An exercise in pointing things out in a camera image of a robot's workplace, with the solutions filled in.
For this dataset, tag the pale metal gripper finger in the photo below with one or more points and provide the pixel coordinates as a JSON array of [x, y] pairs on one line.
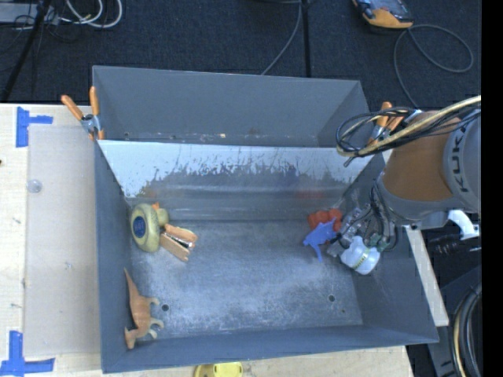
[[335, 249]]

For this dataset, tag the pale flat board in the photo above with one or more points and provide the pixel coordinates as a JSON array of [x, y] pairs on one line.
[[59, 242]]

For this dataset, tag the yellow tape measure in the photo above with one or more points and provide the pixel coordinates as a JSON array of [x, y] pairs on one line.
[[144, 228]]

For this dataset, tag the grey metal bin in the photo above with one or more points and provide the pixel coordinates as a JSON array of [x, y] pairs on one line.
[[251, 273]]

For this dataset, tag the orange toy dinosaur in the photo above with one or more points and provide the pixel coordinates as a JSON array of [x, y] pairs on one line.
[[139, 312]]

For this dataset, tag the red-orange toy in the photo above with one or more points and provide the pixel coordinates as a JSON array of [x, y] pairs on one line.
[[320, 218]]

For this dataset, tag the white spray bottle blue trigger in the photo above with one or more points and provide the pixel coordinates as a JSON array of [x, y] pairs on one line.
[[359, 259]]

